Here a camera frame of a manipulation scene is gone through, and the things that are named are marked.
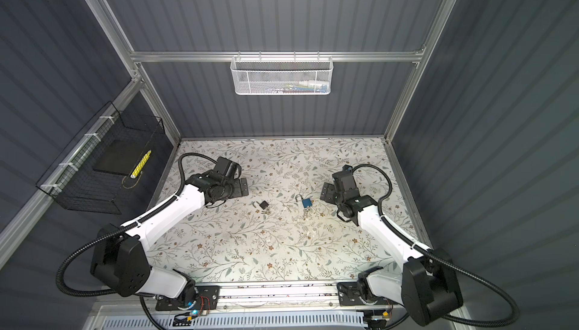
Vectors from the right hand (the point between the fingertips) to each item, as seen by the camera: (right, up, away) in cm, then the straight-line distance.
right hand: (335, 192), depth 87 cm
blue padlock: (-10, -6, +10) cm, 16 cm away
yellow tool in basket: (-67, +10, -13) cm, 69 cm away
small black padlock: (-29, -7, +9) cm, 31 cm away
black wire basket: (-80, +9, -14) cm, 82 cm away
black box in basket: (-75, +14, -11) cm, 77 cm away
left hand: (-39, +1, 0) cm, 39 cm away
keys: (-11, -9, +7) cm, 16 cm away
